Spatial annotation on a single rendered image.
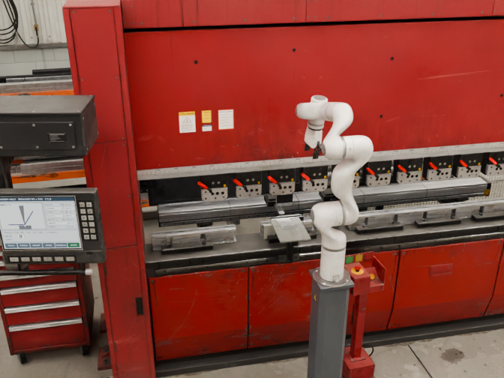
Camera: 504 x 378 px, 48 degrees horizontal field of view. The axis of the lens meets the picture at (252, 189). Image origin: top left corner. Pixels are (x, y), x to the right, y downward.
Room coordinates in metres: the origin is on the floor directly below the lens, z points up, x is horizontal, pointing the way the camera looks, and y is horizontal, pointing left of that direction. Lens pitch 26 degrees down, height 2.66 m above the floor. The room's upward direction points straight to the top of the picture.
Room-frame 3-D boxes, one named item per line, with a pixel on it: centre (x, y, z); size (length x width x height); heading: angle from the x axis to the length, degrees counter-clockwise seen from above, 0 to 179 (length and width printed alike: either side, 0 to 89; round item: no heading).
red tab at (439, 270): (3.12, -1.23, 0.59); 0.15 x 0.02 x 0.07; 101
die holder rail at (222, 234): (2.96, 0.35, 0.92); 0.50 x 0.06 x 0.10; 101
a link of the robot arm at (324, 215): (2.43, -0.37, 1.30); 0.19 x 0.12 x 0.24; 101
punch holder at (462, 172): (3.30, -1.35, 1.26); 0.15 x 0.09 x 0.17; 101
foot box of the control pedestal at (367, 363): (2.81, -0.67, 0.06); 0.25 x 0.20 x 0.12; 16
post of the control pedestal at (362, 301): (2.84, -0.66, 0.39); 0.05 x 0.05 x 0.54; 16
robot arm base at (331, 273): (2.44, -0.40, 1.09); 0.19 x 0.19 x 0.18
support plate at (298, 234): (2.93, -0.22, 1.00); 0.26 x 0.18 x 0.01; 11
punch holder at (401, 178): (3.22, -0.95, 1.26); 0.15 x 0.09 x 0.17; 101
